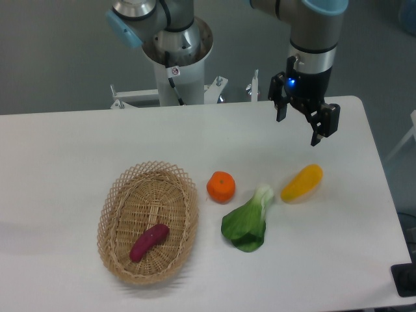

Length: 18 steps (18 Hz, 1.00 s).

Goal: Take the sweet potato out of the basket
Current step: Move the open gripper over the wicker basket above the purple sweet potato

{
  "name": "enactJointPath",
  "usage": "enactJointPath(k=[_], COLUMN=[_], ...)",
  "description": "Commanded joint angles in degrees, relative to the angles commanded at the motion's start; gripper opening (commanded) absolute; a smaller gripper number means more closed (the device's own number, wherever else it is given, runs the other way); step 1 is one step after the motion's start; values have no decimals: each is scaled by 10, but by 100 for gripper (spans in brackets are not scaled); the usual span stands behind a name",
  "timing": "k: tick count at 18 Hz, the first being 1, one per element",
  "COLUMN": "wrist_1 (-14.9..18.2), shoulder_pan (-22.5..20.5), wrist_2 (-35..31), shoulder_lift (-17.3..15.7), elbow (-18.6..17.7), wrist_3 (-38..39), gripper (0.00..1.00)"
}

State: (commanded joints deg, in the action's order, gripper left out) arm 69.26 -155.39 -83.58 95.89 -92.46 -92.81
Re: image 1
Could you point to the white metal base frame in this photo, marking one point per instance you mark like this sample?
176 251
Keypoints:
173 92

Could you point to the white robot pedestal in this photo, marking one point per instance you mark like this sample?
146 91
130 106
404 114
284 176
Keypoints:
180 52

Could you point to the purple sweet potato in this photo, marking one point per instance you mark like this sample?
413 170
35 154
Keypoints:
148 240

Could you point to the orange tangerine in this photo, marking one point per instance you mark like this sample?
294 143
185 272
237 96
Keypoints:
221 187

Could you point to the green bok choy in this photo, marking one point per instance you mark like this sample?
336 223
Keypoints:
245 226

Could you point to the oval wicker basket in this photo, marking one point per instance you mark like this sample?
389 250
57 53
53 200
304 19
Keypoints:
143 196

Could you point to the yellow mango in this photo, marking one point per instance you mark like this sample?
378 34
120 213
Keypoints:
302 184

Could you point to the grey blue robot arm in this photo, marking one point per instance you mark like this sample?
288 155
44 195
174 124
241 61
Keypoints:
315 26

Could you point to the black device at table edge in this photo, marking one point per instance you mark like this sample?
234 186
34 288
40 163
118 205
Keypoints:
404 279

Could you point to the white frame at right edge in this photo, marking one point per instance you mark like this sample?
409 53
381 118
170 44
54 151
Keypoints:
403 143

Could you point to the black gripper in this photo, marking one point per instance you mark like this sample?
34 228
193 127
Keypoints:
305 92

